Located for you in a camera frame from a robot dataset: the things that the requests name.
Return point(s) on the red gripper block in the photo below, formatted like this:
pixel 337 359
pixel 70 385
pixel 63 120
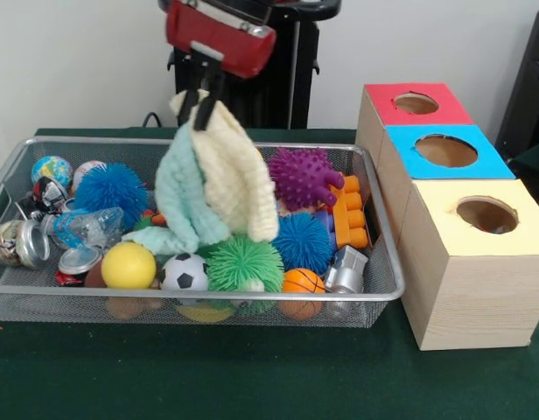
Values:
pixel 234 48

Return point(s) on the cream waffle cloth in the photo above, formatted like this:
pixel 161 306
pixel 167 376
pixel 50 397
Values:
pixel 234 175

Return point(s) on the mint waffle cloth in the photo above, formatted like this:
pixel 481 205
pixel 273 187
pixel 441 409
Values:
pixel 177 192

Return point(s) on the shallow mesh bin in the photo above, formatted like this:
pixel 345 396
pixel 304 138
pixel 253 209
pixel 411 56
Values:
pixel 361 310

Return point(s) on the wooden box with three holes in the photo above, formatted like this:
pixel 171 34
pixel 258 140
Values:
pixel 471 297

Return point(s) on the purple spiky toy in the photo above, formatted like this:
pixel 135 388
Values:
pixel 302 175

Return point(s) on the blue spiky ball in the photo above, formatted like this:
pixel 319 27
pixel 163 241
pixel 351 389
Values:
pixel 302 240
pixel 109 192

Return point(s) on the small globe ball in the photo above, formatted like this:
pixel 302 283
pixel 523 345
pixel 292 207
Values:
pixel 51 170

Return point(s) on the green spiky puffer toy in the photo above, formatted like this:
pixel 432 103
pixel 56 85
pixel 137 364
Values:
pixel 245 262

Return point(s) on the small soccer ball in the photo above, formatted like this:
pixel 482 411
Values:
pixel 184 273

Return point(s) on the plain yellow ball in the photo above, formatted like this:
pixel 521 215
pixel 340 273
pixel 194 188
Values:
pixel 128 264

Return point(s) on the orange building block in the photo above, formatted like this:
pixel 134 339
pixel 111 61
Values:
pixel 350 214

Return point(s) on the small orange basketball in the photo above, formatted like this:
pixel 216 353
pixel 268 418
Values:
pixel 302 280

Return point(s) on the silver toy vehicle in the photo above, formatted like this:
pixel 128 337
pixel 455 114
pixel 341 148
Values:
pixel 346 271

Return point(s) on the dark green table cloth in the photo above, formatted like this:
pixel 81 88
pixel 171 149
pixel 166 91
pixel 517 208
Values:
pixel 208 372
pixel 536 166

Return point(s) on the black upright panel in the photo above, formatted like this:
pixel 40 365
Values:
pixel 523 87

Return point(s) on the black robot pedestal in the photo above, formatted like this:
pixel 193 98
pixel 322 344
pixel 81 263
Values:
pixel 296 79

